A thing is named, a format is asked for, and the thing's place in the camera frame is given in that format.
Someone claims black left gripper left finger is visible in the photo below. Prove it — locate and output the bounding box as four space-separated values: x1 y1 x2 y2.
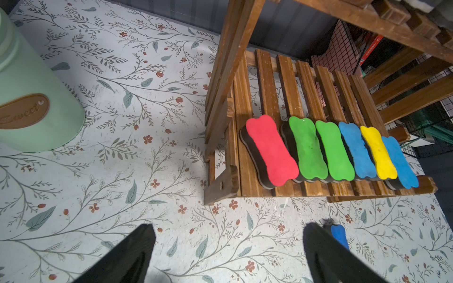
74 224 156 283

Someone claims green eraser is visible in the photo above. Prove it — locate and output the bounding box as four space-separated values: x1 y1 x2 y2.
280 116 328 183
315 120 356 182

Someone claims green zipper pouch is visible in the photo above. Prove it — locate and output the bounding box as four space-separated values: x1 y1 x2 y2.
407 104 453 145

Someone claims green pencil cup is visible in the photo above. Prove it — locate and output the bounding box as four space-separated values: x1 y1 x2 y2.
1 11 85 152

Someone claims red eraser lower tier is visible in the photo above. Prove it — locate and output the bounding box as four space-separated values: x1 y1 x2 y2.
239 115 299 190

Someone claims black wire desk organizer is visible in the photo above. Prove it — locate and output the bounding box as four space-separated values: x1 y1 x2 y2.
309 21 453 158

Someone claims red book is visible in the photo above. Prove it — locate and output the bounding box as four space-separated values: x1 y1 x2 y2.
359 35 383 66

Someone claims yellow eraser lower tier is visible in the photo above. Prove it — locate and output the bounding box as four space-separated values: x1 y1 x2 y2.
360 126 398 180

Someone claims blue eraser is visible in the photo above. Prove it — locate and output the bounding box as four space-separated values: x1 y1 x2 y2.
382 136 419 191
338 122 377 179
323 221 350 250

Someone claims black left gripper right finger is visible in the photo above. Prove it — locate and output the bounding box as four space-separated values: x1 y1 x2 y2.
303 222 385 283

